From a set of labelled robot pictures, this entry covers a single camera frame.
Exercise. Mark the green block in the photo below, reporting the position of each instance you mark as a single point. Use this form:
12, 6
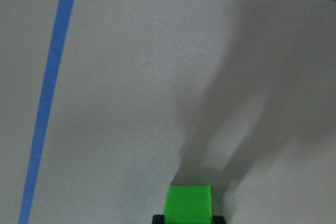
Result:
188, 204

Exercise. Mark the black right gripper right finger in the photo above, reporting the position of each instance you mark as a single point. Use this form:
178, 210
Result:
219, 220

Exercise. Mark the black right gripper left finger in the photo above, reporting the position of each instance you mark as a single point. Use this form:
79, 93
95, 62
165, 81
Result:
158, 219

